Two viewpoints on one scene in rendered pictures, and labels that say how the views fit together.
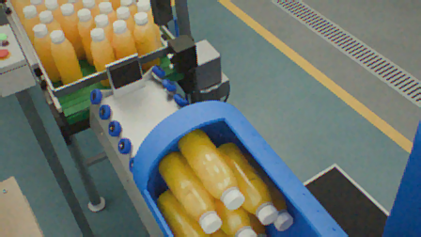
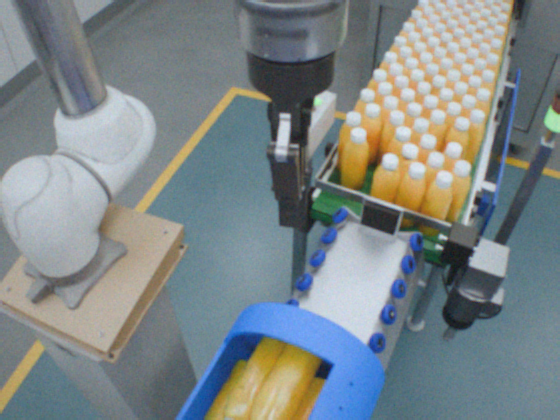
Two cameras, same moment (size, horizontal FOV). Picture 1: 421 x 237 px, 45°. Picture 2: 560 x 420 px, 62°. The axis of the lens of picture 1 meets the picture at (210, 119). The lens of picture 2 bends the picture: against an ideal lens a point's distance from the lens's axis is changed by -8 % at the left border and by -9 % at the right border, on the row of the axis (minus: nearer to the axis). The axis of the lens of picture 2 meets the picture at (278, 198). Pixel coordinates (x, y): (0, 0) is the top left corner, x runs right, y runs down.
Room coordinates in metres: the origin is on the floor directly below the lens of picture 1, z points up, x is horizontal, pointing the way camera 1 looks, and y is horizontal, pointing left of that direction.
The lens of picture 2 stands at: (0.44, -0.22, 1.92)
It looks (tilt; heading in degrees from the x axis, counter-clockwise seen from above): 47 degrees down; 50
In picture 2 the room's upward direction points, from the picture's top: straight up
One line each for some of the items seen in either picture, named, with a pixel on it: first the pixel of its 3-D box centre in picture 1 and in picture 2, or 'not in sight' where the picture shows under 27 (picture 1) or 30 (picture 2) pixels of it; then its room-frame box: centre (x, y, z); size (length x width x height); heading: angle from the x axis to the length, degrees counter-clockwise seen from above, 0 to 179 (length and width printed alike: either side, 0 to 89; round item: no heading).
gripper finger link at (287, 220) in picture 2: (162, 4); (292, 205); (0.69, 0.06, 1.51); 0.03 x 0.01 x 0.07; 131
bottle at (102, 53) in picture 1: (104, 58); (384, 187); (1.24, 0.31, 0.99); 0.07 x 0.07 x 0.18
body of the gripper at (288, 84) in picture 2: not in sight; (291, 84); (0.69, 0.06, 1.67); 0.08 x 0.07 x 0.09; 41
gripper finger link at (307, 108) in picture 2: not in sight; (290, 151); (0.68, 0.05, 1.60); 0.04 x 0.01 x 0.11; 131
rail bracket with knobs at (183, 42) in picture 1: (181, 55); (456, 246); (1.26, 0.07, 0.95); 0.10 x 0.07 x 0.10; 115
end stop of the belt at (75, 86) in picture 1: (118, 69); (387, 207); (1.21, 0.27, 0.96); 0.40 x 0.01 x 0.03; 115
